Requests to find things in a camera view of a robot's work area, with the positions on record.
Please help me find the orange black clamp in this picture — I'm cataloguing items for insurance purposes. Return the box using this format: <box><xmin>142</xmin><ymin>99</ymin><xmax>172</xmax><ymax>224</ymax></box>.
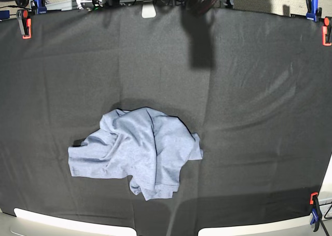
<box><xmin>16</xmin><ymin>9</ymin><xmax>32</xmax><ymax>39</ymax></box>
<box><xmin>322</xmin><ymin>17</ymin><xmax>331</xmax><ymax>46</ymax></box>

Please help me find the blue clamp far right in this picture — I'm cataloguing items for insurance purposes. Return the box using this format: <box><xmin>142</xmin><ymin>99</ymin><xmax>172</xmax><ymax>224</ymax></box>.
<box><xmin>306</xmin><ymin>0</ymin><xmax>322</xmax><ymax>22</ymax></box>

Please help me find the orange black clamp far right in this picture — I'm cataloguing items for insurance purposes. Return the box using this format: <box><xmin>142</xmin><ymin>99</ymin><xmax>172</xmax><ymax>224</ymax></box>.
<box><xmin>322</xmin><ymin>17</ymin><xmax>331</xmax><ymax>46</ymax></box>

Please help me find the black table cloth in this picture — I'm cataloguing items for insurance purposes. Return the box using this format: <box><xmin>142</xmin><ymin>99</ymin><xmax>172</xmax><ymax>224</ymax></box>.
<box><xmin>1</xmin><ymin>7</ymin><xmax>331</xmax><ymax>234</ymax></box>

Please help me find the white camera stand base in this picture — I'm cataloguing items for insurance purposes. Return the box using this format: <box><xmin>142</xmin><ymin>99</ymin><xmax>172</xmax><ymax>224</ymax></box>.
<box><xmin>141</xmin><ymin>2</ymin><xmax>157</xmax><ymax>19</ymax></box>

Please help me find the orange blue clamp near right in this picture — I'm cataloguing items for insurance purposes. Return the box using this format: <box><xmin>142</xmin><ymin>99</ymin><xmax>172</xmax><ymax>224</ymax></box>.
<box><xmin>310</xmin><ymin>192</ymin><xmax>322</xmax><ymax>232</ymax></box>

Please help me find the light blue t-shirt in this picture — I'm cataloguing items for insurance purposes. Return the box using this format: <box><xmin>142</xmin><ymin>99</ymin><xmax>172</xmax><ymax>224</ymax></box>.
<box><xmin>68</xmin><ymin>107</ymin><xmax>203</xmax><ymax>201</ymax></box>

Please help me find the orange black clamp far left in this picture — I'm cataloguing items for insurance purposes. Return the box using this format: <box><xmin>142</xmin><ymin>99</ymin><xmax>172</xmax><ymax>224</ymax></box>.
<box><xmin>16</xmin><ymin>9</ymin><xmax>32</xmax><ymax>39</ymax></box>

